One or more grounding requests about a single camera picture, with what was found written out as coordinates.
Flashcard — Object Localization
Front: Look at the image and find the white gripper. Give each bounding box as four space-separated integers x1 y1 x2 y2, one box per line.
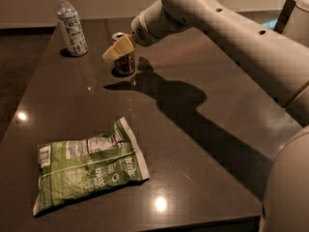
102 0 188 63

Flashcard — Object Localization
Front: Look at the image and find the orange soda can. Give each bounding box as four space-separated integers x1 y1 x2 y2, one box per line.
112 32 135 76

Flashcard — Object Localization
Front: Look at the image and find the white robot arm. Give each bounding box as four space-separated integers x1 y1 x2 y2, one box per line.
102 0 309 232

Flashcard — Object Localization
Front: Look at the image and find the clear plastic water bottle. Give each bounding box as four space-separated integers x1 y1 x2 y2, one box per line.
56 0 88 57

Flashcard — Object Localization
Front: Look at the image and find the green chip bag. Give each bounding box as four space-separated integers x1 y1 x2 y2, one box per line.
33 118 149 217

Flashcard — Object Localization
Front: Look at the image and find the black box in background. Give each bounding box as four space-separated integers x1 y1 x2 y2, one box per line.
273 0 296 34

